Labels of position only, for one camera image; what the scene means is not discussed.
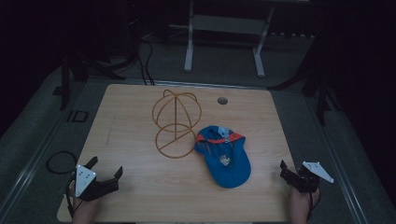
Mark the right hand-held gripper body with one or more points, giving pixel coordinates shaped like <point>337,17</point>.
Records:
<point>311,177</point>

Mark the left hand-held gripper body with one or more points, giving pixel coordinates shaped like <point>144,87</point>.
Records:
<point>84,181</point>

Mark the blue cap with red band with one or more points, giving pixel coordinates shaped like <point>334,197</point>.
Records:
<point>225,157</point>

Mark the person's left hand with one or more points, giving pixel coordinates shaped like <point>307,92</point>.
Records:
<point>85,210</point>

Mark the person's right hand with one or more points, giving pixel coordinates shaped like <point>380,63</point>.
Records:
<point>300,207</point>

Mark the black metal stand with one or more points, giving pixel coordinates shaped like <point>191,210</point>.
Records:
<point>320,87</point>
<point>67,81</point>

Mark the grey round table grommet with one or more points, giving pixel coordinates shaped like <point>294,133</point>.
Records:
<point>222,100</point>

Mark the black rectangular floor bracket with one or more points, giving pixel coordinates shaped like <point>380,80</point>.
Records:
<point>79,116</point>

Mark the white metal desk frame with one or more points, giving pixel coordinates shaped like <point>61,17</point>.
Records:
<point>224,25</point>

